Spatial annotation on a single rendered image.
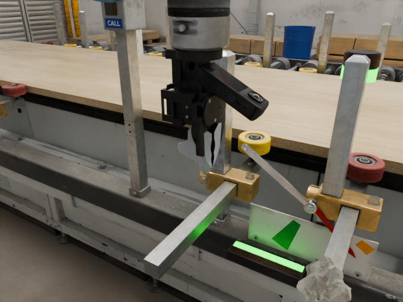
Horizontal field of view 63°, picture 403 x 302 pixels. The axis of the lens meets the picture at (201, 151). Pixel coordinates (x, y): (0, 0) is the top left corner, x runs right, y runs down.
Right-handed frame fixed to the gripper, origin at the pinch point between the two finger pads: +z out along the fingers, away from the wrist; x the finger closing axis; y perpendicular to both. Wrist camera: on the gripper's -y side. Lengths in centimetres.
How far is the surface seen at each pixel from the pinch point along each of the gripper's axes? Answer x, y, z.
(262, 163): -9.4, -6.4, 1.7
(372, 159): -28.5, -24.5, 4.6
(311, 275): 7.7, -20.2, 8.0
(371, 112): -63, -22, 5
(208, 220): -1.6, 1.0, 12.8
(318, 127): -42.7, -10.3, 5.1
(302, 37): -562, 120, 40
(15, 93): -27, 99, 7
